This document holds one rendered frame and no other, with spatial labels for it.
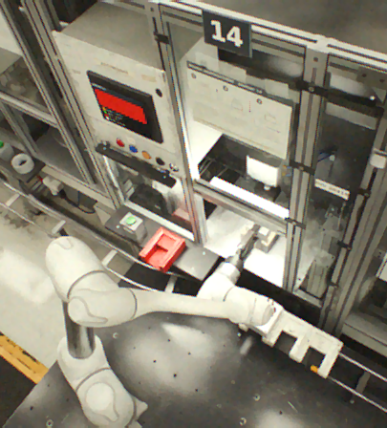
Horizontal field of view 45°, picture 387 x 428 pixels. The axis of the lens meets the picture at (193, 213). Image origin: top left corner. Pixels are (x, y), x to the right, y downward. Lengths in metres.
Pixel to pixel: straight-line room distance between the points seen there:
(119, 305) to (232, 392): 0.81
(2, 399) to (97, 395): 1.28
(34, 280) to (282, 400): 1.87
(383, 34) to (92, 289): 0.94
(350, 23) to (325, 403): 1.41
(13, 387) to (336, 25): 2.54
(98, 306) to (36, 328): 1.80
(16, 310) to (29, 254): 0.40
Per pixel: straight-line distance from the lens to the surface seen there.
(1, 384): 3.04
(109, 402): 1.78
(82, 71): 1.56
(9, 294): 3.26
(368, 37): 1.07
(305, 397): 2.00
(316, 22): 1.10
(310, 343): 1.86
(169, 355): 2.06
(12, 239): 3.48
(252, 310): 1.64
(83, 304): 1.29
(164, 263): 1.91
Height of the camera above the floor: 2.62
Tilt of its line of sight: 56 degrees down
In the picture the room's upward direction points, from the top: 11 degrees counter-clockwise
